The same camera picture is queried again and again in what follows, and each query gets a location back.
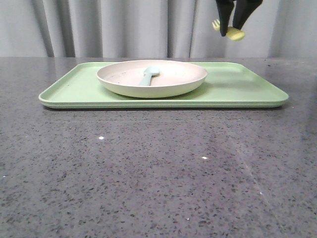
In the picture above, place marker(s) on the beige round plate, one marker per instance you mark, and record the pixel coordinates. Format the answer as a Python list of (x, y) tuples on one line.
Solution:
[(174, 78)]

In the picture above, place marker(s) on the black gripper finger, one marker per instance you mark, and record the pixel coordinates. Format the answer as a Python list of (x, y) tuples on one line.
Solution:
[(244, 8), (225, 8)]

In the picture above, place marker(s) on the yellow plastic fork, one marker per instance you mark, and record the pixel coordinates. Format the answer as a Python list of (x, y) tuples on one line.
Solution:
[(232, 33)]

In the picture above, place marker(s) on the grey pleated curtain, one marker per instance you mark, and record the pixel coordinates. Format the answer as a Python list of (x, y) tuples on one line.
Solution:
[(152, 29)]

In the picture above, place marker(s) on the light green plastic tray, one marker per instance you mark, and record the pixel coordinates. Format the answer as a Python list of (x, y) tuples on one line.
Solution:
[(227, 85)]

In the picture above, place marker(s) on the light blue plastic spoon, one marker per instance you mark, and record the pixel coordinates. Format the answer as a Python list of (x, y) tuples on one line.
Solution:
[(148, 74)]

